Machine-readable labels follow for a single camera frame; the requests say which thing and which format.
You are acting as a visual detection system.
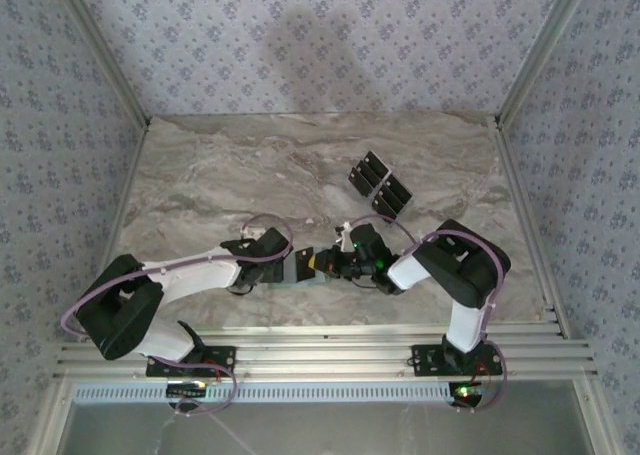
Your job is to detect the grey metal sheet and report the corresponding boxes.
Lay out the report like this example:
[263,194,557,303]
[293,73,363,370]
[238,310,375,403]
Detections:
[64,380,599,455]

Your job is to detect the black credit card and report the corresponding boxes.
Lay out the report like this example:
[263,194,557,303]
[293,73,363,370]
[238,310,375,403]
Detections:
[363,149,392,177]
[355,159,384,186]
[372,190,400,221]
[348,167,376,200]
[385,173,414,201]
[378,182,407,210]

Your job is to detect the circuit board with green light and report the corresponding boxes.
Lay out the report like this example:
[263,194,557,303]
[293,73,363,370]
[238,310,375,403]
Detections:
[166,382,209,401]
[449,382,489,407]

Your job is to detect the aluminium table edge rail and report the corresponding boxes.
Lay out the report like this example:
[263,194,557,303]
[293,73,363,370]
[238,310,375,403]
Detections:
[492,116,571,339]

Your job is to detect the mint green card holder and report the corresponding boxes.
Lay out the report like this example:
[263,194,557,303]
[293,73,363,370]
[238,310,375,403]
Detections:
[272,267,335,290]

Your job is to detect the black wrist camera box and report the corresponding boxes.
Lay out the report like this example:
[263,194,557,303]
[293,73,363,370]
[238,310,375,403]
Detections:
[344,222,387,257]
[249,227,292,264]

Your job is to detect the purple looped cable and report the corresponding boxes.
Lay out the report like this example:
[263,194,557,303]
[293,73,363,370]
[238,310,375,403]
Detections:
[149,357,239,421]
[457,342,507,416]

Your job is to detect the aluminium corner post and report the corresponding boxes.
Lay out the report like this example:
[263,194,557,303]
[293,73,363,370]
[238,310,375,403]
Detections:
[493,0,597,128]
[52,0,153,128]

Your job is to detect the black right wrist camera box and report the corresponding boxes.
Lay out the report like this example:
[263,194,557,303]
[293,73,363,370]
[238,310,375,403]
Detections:
[344,222,387,257]

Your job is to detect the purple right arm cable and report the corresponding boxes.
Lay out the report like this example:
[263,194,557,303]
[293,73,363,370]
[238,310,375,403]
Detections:
[344,213,504,349]

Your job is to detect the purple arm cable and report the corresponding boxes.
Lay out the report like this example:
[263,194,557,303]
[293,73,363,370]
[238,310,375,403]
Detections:
[59,213,295,340]
[344,213,504,349]

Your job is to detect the black battery tray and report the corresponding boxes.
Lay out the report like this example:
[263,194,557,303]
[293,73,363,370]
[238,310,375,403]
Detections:
[347,148,416,222]

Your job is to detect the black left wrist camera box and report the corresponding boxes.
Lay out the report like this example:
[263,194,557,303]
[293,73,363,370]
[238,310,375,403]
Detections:
[249,227,292,264]

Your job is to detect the aluminium extrusion base rails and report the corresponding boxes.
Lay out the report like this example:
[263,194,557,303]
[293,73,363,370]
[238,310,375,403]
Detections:
[52,323,599,382]

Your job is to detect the white slotted cable duct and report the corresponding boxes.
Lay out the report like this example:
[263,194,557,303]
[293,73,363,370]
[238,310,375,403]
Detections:
[72,382,454,405]

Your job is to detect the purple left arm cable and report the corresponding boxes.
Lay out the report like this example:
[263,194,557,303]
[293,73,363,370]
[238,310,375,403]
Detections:
[59,213,295,340]

